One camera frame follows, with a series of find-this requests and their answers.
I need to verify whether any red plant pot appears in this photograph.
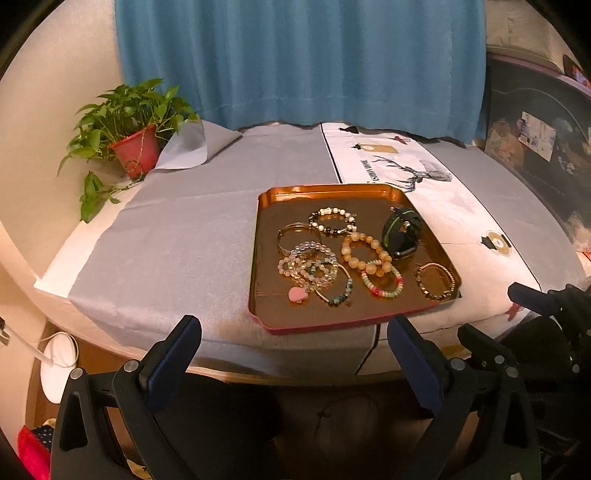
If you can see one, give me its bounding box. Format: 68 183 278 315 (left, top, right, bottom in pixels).
109 124 160 180

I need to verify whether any silver bangle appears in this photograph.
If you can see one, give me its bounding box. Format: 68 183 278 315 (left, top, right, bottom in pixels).
276 222 321 254

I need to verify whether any white round stand base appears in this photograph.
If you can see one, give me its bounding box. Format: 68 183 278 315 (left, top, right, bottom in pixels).
39 333 79 402

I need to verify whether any pale bead bracelet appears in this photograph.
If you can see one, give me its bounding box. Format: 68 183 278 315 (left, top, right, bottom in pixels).
276 256 319 284

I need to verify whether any beige cushion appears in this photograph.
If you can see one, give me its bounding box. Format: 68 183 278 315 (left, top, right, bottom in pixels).
485 9 573 75

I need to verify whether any black smartwatch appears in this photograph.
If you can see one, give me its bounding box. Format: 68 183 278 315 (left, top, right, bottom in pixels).
382 206 422 260

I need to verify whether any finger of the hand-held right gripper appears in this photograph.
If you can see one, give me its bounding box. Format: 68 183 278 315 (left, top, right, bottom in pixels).
457 323 511 370
508 282 580 324

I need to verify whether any dark printed cloth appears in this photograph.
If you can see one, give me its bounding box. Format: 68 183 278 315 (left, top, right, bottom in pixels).
485 53 591 241

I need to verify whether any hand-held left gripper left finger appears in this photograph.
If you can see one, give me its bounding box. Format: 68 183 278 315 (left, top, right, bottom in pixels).
50 315 204 480

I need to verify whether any thin bangle with green beads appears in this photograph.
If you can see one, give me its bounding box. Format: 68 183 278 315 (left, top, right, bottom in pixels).
314 263 355 308

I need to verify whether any green pothos plant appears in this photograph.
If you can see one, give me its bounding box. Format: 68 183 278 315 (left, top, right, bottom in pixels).
58 78 201 223

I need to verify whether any gold wire pearl bangle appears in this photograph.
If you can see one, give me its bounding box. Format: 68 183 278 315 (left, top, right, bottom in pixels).
414 262 459 302

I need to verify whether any red cloth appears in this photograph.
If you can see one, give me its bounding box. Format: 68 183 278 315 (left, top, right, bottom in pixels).
17 425 51 476

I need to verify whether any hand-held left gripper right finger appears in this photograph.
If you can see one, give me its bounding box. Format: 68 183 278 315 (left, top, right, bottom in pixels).
387 315 543 480

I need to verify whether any black white bead bracelet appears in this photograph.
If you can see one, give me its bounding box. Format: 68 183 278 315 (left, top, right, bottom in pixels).
308 208 358 237

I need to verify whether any orange metal tray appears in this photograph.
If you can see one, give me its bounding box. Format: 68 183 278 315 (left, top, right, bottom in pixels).
248 183 462 334

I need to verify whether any grey tablecloth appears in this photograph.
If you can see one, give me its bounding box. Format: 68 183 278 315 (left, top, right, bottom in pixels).
69 121 591 380

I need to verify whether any white printed table runner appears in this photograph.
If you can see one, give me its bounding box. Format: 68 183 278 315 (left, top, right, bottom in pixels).
321 121 543 374

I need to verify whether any multicolour disc bead bracelet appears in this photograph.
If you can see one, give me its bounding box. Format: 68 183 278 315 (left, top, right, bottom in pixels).
361 265 404 299

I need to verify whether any large amber bead bracelet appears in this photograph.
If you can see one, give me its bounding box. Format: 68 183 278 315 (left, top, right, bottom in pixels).
341 232 394 278

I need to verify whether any white power cable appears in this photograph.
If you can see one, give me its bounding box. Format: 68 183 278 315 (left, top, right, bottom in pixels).
0 318 56 367

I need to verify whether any blue curtain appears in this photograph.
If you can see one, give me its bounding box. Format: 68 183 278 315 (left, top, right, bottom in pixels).
115 0 490 148

